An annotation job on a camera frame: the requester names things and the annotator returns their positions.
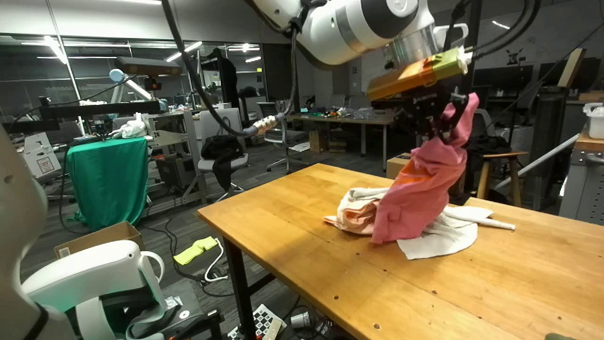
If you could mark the grey office chair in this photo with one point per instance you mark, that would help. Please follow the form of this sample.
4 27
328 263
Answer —
275 148

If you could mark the black overhead bar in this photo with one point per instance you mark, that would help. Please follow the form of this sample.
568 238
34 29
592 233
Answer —
147 66

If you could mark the pink cloth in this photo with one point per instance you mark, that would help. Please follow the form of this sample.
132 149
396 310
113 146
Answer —
415 195

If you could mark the large brown cardboard box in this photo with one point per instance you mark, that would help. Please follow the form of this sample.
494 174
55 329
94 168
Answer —
396 166

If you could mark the green cloth covered table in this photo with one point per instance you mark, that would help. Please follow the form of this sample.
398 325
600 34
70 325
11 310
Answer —
105 182

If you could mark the white knit towel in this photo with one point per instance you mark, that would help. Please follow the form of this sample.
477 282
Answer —
440 242

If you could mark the flat cardboard box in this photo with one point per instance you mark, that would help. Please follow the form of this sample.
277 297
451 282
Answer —
94 238

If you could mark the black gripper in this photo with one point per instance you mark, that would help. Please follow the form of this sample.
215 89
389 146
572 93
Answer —
430 106

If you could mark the workbench with wooden top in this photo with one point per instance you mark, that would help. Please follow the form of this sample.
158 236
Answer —
585 182

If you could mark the black draped jacket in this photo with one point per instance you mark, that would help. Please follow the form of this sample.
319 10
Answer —
219 151

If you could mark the black computer monitor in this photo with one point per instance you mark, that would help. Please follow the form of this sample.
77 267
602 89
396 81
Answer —
509 78

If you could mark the long wooden table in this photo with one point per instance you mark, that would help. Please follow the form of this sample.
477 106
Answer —
340 117

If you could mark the aluminium extrusion rail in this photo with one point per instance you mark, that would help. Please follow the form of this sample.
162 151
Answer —
540 157

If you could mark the checkered calibration card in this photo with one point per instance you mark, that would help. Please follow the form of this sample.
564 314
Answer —
266 321

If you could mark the yellow green power strip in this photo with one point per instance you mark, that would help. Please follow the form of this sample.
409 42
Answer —
194 250

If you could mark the white plastic bin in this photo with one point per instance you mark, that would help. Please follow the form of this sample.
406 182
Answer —
594 123

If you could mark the wooden board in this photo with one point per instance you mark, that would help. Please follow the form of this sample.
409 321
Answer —
568 66

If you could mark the black lab desk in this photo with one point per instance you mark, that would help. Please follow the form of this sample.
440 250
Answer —
94 110

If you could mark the white crumpled plastic bag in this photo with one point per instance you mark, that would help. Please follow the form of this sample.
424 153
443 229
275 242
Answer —
132 125

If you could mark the white grey device panel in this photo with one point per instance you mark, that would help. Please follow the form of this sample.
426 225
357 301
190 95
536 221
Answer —
41 153

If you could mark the wooden stool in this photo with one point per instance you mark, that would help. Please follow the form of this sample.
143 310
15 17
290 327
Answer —
502 155

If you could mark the black vertical pole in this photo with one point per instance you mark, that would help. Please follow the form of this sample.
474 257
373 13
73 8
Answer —
462 180

